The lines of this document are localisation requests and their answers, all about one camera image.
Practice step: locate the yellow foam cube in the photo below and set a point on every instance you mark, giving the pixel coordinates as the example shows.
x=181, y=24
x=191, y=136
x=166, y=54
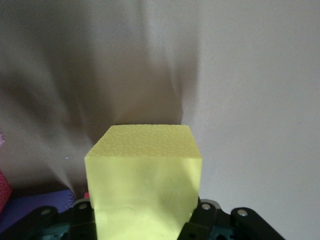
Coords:
x=142, y=175

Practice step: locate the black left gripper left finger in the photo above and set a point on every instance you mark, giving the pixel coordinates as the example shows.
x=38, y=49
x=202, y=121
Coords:
x=50, y=222

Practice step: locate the purple foam cube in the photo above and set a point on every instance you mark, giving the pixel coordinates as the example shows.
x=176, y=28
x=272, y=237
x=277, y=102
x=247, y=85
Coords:
x=37, y=201

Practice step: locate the brown table cover sheet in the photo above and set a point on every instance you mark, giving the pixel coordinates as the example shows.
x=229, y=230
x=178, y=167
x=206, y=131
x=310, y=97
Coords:
x=225, y=75

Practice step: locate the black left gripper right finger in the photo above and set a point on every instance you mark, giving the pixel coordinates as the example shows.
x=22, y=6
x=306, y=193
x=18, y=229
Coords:
x=225, y=225

